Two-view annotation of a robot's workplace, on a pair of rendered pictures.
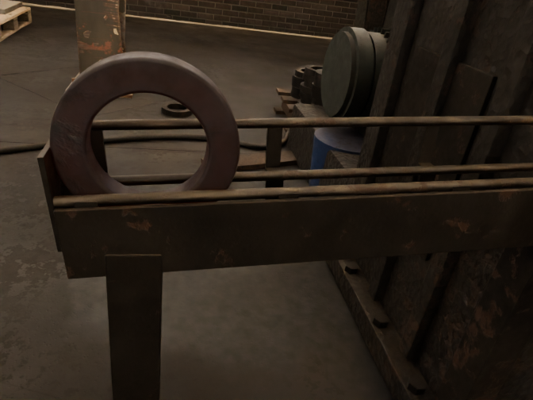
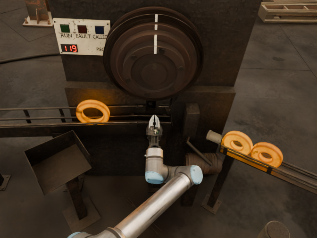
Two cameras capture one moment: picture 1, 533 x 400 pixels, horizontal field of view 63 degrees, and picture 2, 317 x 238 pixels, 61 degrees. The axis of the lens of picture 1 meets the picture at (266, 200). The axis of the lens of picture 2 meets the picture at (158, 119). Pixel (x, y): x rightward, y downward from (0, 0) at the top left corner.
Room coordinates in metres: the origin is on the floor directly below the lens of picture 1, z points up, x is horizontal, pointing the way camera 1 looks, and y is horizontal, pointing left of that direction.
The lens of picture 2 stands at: (-0.39, -1.16, 1.83)
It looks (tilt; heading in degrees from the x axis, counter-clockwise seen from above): 45 degrees down; 10
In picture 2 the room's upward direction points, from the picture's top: 5 degrees clockwise
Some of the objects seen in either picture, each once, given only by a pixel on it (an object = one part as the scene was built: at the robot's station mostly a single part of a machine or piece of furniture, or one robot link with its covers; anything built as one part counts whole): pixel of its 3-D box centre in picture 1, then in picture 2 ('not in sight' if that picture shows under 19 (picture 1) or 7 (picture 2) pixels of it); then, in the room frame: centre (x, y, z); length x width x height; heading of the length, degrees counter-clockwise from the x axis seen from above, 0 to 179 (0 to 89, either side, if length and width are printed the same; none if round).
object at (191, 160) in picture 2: not in sight; (197, 181); (0.64, -1.28, 0.27); 0.22 x 0.13 x 0.53; 104
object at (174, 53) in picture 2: not in sight; (154, 71); (0.59, -0.95, 1.11); 0.28 x 0.06 x 0.28; 104
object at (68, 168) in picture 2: not in sight; (69, 190); (0.31, -0.53, 0.36); 0.26 x 0.20 x 0.72; 139
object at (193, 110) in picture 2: not in sight; (189, 122); (0.76, -1.15, 0.68); 0.11 x 0.08 x 0.24; 14
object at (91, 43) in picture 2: not in sight; (84, 38); (0.71, -0.57, 1.15); 0.26 x 0.02 x 0.18; 104
